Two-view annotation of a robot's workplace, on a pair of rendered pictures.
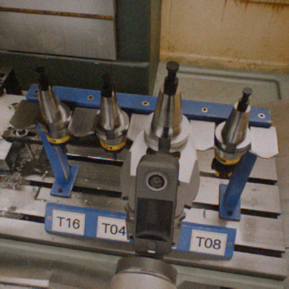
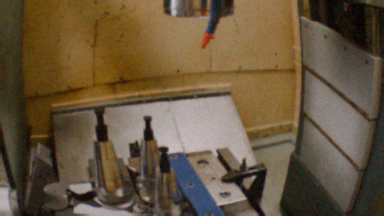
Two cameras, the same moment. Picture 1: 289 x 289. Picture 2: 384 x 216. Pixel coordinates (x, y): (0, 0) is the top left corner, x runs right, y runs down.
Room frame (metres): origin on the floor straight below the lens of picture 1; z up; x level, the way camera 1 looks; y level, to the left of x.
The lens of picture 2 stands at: (0.21, -0.51, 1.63)
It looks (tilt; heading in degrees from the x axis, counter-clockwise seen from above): 22 degrees down; 66
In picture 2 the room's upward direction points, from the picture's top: straight up
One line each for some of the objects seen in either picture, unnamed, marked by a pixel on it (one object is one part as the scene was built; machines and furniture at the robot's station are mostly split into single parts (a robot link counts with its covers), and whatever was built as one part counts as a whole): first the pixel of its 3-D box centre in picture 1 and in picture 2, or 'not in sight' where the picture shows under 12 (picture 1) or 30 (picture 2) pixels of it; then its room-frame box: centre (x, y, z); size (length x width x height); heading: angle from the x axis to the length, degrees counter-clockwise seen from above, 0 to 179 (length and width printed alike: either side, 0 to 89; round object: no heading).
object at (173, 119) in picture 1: (168, 108); (106, 162); (0.31, -0.03, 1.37); 0.04 x 0.04 x 0.07
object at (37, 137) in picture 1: (28, 141); not in sight; (0.58, 0.31, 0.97); 0.13 x 0.03 x 0.15; 81
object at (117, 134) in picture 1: (111, 124); (168, 208); (0.42, 0.06, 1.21); 0.06 x 0.06 x 0.03
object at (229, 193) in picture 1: (242, 169); not in sight; (0.43, -0.22, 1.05); 0.10 x 0.05 x 0.30; 171
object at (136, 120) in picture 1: (141, 128); not in sight; (0.41, 0.01, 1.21); 0.07 x 0.05 x 0.01; 171
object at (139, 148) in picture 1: (140, 160); (98, 202); (0.29, 0.01, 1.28); 0.09 x 0.03 x 0.06; 5
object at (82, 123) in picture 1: (83, 121); (160, 193); (0.43, 0.11, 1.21); 0.07 x 0.05 x 0.01; 171
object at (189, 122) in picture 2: not in sight; (147, 162); (0.73, 1.05, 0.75); 0.89 x 0.67 x 0.26; 171
